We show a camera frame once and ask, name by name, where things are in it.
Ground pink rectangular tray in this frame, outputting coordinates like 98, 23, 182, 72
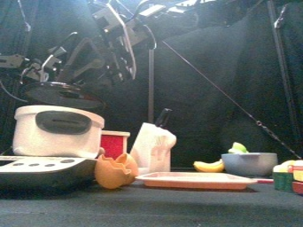
135, 171, 260, 191

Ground green toy basket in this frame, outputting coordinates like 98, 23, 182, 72
273, 170, 297, 192

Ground yellow toy banana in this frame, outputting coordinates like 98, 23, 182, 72
193, 159, 226, 174

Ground yellow toy food piece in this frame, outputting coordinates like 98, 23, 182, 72
273, 159, 303, 183

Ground black frame strut with clip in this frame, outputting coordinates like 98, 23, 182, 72
268, 0, 302, 140

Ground cracked orange toy eggshell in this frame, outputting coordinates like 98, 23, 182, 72
94, 153, 142, 191

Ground black electronic scale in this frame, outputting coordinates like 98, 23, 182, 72
0, 155, 99, 188

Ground white toy utensil block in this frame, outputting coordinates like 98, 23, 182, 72
130, 121, 178, 176

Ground thin diagonal rod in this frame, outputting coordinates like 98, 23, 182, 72
162, 39, 303, 160

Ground grey-blue toy pot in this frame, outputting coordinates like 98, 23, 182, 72
221, 152, 280, 178

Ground green toy fruit slice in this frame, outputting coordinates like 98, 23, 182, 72
228, 141, 250, 155

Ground black knife handle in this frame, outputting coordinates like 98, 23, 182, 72
154, 107, 174, 129

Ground red toy piece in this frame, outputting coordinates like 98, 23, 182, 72
292, 180, 303, 195

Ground red box with cream rim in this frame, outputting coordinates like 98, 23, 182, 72
99, 129, 131, 160

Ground white pot with grey handle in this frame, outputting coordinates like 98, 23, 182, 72
13, 105, 107, 159

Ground dark round pot lid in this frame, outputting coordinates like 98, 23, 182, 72
23, 82, 107, 110

